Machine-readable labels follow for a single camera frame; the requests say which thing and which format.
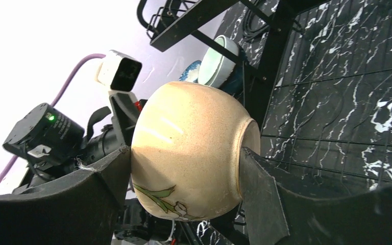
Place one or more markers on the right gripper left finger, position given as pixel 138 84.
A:
pixel 79 208

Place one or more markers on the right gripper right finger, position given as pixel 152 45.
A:
pixel 281 208

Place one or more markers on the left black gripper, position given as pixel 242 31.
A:
pixel 125 109

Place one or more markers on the beige ceramic bowl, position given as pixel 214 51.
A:
pixel 185 152

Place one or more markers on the blue white patterned bowl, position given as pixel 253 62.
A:
pixel 191 73

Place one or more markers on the green lined ceramic bowl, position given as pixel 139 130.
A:
pixel 215 68

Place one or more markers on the black wire dish rack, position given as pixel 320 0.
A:
pixel 319 81

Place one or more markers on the dark blue glazed bowl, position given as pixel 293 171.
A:
pixel 233 85

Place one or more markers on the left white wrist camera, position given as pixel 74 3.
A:
pixel 118 71

